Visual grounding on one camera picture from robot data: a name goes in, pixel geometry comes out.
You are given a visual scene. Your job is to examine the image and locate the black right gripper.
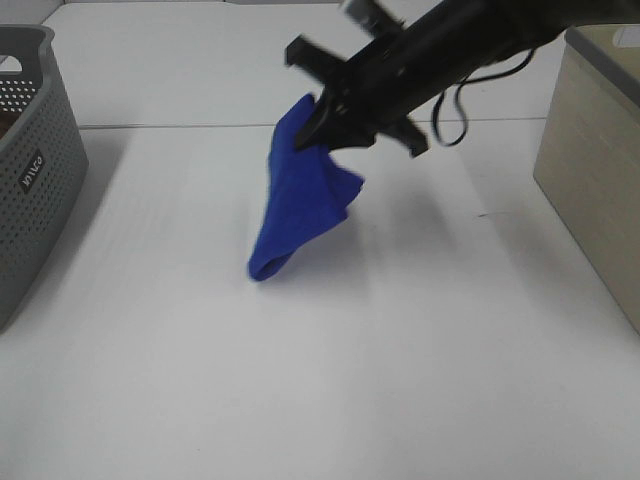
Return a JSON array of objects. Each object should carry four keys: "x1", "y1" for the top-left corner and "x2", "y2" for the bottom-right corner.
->
[{"x1": 285, "y1": 1, "x2": 429, "y2": 157}]

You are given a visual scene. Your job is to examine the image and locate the blue towel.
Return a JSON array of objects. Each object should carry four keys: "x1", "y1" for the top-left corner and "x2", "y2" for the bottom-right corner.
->
[{"x1": 247, "y1": 94, "x2": 364, "y2": 282}]

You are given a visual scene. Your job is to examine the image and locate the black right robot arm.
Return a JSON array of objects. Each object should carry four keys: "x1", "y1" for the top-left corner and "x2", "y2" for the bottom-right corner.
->
[{"x1": 285, "y1": 1, "x2": 639, "y2": 156}]

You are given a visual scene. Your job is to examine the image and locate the beige basket with grey rim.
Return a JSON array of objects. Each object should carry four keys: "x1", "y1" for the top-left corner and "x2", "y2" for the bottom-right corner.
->
[{"x1": 533, "y1": 24, "x2": 639, "y2": 327}]

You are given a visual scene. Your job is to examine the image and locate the grey perforated plastic basket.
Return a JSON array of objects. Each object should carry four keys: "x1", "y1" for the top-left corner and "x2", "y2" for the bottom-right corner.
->
[{"x1": 1, "y1": 24, "x2": 88, "y2": 325}]

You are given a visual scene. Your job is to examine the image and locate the black cable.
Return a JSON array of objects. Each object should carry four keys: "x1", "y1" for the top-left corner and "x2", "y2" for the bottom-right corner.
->
[{"x1": 431, "y1": 47, "x2": 532, "y2": 148}]

